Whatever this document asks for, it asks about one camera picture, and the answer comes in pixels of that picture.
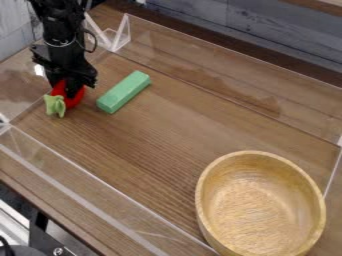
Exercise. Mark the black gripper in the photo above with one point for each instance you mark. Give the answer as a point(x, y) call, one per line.
point(66, 63)

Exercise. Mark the red plush radish toy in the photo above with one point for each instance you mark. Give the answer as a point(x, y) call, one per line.
point(58, 102)

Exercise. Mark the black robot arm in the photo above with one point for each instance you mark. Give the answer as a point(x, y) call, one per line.
point(62, 17)

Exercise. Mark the green rectangular block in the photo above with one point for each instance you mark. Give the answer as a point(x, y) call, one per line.
point(116, 96)

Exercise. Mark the black metal clamp base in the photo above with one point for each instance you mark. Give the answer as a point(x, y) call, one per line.
point(50, 246)

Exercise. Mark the wooden bowl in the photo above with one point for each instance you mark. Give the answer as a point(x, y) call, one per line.
point(259, 206)

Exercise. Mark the clear acrylic enclosure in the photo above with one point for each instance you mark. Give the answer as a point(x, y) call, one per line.
point(114, 175)

